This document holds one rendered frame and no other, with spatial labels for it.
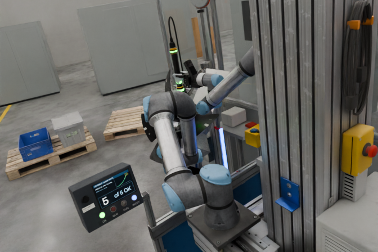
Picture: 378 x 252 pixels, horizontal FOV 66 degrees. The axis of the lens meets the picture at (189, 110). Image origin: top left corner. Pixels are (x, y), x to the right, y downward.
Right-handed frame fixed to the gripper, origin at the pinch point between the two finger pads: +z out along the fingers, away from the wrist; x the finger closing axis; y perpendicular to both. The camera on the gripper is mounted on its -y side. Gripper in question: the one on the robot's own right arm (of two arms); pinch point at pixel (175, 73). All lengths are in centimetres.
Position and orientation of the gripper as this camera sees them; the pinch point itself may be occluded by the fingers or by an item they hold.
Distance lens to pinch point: 184.8
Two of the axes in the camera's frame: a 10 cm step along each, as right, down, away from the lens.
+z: -7.2, -1.5, 6.8
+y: 1.5, 9.2, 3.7
